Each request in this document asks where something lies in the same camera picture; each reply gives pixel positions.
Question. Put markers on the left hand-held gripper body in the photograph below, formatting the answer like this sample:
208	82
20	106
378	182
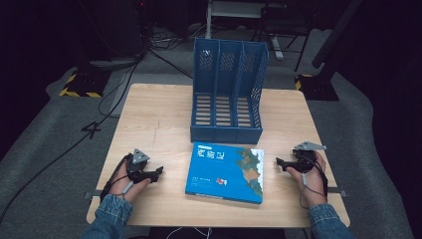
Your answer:
136	163

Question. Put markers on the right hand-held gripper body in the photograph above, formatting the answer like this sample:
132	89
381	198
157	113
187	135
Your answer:
304	156

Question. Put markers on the person's left hand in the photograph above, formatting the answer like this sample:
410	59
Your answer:
124	190

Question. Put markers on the person's right hand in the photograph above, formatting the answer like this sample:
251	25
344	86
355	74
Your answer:
313	189

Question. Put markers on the blue book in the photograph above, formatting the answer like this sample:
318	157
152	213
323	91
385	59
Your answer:
224	172

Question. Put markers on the black yellow striped stand base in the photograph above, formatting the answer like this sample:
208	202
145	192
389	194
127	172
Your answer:
315	87
83	87

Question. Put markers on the blue plastic file rack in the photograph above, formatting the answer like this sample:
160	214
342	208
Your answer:
229	96

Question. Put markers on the black slanted pole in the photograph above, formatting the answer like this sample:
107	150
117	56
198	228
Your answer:
335	33

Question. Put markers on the grey metal table bracket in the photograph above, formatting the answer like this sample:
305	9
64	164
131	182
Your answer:
88	195
341	193

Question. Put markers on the black metal chair frame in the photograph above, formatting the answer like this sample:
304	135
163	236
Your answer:
282	23

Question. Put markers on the white metal desk frame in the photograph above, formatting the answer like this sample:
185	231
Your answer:
239	11

